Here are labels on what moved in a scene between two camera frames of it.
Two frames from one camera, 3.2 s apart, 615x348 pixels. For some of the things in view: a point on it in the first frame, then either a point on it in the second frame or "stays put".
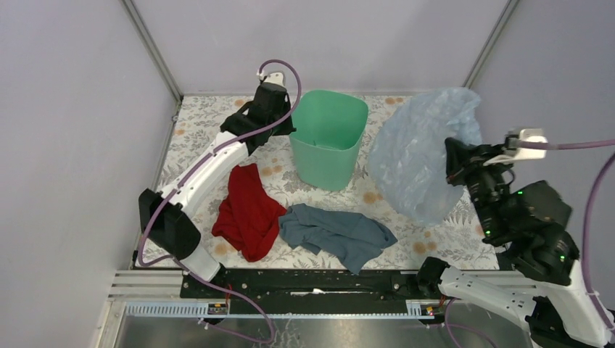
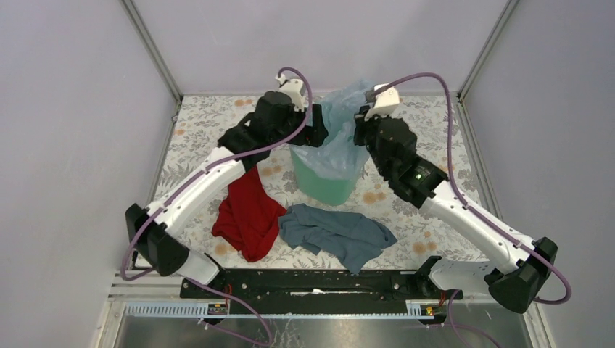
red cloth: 249,216 stays put
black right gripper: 461,158 to 360,124
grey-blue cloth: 355,237 stays put
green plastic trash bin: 325,130 to 322,190
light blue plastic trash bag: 407,151 to 338,151
